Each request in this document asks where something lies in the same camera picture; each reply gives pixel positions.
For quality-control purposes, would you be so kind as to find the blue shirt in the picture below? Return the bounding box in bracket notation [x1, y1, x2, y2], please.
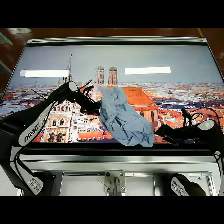
[97, 85, 156, 148]

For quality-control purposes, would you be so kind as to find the silver frame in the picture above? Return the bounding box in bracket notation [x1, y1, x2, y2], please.
[9, 146, 224, 197]

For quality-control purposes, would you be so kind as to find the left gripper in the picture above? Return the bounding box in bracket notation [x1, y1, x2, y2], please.
[73, 91, 102, 116]

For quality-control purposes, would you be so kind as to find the black cable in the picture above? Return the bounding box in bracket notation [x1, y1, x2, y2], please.
[190, 106, 222, 130]

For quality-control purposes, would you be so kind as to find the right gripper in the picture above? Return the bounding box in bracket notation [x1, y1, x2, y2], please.
[154, 124, 184, 147]

